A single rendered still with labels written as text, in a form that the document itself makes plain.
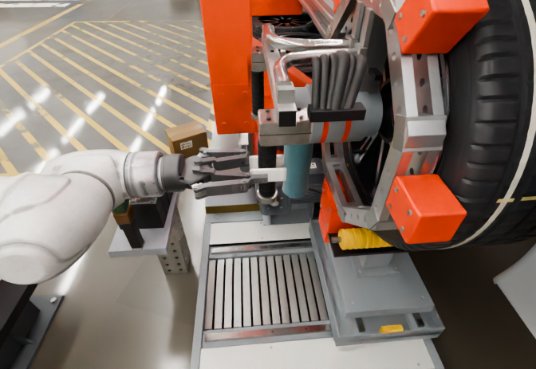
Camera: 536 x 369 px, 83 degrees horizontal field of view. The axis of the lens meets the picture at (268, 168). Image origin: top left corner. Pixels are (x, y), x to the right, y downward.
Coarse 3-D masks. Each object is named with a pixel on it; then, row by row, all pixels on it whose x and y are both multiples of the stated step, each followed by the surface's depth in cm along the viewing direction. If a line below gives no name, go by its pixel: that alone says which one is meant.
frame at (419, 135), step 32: (352, 0) 67; (384, 0) 50; (416, 64) 50; (416, 96) 50; (416, 128) 46; (416, 160) 51; (352, 192) 85; (384, 192) 54; (352, 224) 73; (384, 224) 59
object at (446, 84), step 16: (384, 64) 75; (448, 64) 49; (384, 80) 75; (448, 80) 49; (384, 96) 79; (448, 96) 49; (384, 112) 81; (448, 112) 49; (384, 128) 80; (352, 144) 96; (368, 144) 87; (384, 144) 77; (352, 160) 95; (368, 160) 94; (384, 160) 79; (368, 176) 91; (368, 192) 85
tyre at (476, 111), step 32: (512, 0) 43; (480, 32) 42; (512, 32) 41; (480, 64) 42; (512, 64) 41; (480, 96) 42; (512, 96) 41; (448, 128) 49; (480, 128) 43; (512, 128) 42; (448, 160) 49; (480, 160) 44; (512, 160) 44; (480, 192) 46; (480, 224) 51; (512, 224) 53
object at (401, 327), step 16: (320, 240) 130; (320, 256) 121; (320, 272) 120; (336, 288) 113; (336, 304) 108; (336, 320) 102; (352, 320) 102; (368, 320) 104; (384, 320) 104; (400, 320) 104; (416, 320) 101; (432, 320) 104; (336, 336) 101; (352, 336) 98; (368, 336) 99; (384, 336) 100; (400, 336) 102; (416, 336) 103; (432, 336) 104
